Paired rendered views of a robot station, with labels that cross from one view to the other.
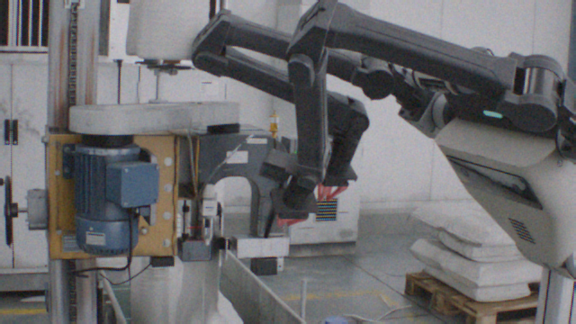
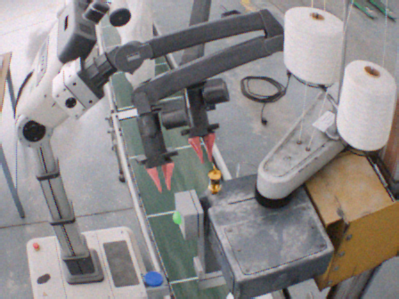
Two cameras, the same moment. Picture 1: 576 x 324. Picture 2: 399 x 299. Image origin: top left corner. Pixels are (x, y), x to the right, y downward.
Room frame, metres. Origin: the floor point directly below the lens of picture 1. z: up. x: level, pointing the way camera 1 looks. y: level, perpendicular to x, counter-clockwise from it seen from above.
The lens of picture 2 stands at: (2.90, 0.09, 2.17)
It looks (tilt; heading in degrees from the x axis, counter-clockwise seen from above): 41 degrees down; 185
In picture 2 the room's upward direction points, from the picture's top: 1 degrees counter-clockwise
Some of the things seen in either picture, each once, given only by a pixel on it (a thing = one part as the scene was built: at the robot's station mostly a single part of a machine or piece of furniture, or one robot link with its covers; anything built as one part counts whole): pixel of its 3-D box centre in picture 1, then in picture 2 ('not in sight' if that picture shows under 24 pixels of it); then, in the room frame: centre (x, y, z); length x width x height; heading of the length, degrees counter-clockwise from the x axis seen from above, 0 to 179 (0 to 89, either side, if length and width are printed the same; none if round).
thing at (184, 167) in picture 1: (179, 161); (313, 212); (2.08, 0.29, 1.26); 0.22 x 0.05 x 0.16; 20
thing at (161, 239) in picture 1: (106, 188); (364, 213); (2.02, 0.48, 1.18); 0.34 x 0.25 x 0.31; 110
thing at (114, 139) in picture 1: (107, 138); not in sight; (1.78, 0.42, 1.35); 0.12 x 0.12 x 0.04
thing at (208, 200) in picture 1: (209, 214); not in sight; (1.96, 0.20, 1.14); 0.05 x 0.04 x 0.16; 110
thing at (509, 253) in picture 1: (479, 240); not in sight; (4.72, -1.19, 0.44); 0.66 x 0.42 x 0.14; 15
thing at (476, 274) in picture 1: (500, 267); not in sight; (4.55, -1.30, 0.32); 0.66 x 0.43 x 0.15; 112
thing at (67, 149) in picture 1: (88, 164); not in sight; (1.85, 0.48, 1.27); 0.12 x 0.09 x 0.09; 110
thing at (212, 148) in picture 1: (228, 173); (263, 253); (2.17, 0.17, 1.21); 0.30 x 0.25 x 0.30; 20
